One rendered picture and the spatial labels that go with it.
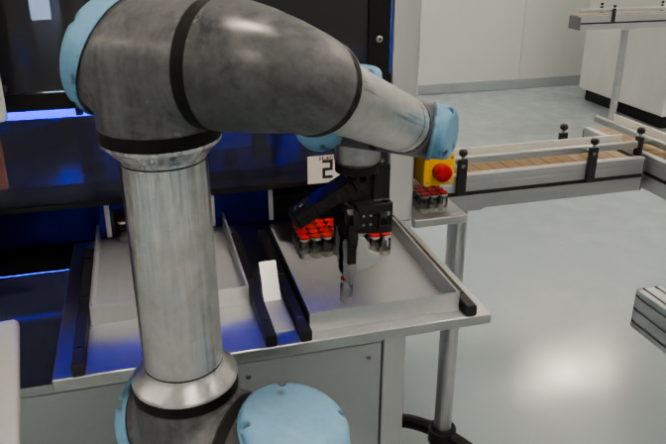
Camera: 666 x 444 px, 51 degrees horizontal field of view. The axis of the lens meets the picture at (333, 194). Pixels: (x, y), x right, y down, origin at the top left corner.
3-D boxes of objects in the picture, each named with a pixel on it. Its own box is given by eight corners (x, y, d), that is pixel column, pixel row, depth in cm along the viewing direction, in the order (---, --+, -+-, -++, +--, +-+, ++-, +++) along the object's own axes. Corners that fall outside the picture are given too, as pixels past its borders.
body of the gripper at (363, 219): (392, 236, 114) (394, 166, 109) (342, 242, 112) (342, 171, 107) (377, 218, 121) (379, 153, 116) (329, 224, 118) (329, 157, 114)
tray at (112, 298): (98, 240, 144) (96, 224, 143) (224, 226, 150) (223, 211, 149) (91, 325, 113) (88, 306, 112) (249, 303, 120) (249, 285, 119)
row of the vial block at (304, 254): (298, 256, 137) (297, 234, 135) (385, 246, 141) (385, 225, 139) (300, 261, 135) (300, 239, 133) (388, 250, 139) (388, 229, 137)
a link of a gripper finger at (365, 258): (382, 286, 116) (382, 235, 114) (348, 291, 115) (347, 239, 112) (376, 279, 119) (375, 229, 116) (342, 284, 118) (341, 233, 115)
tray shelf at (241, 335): (74, 251, 143) (73, 243, 143) (392, 215, 161) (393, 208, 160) (53, 391, 100) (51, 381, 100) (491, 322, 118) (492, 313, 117)
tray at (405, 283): (272, 244, 142) (271, 228, 141) (390, 230, 149) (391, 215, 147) (309, 332, 112) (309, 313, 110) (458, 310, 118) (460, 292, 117)
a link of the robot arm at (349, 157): (341, 145, 106) (327, 131, 113) (341, 173, 107) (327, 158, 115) (388, 141, 107) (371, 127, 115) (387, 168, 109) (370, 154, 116)
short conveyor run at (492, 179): (396, 220, 163) (398, 157, 157) (375, 196, 177) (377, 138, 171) (644, 192, 180) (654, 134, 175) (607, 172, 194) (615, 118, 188)
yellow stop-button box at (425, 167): (410, 176, 157) (412, 146, 154) (440, 173, 159) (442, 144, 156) (423, 187, 150) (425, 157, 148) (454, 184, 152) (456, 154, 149)
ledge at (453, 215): (392, 205, 167) (392, 198, 166) (442, 199, 170) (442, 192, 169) (414, 228, 154) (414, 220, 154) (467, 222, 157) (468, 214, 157)
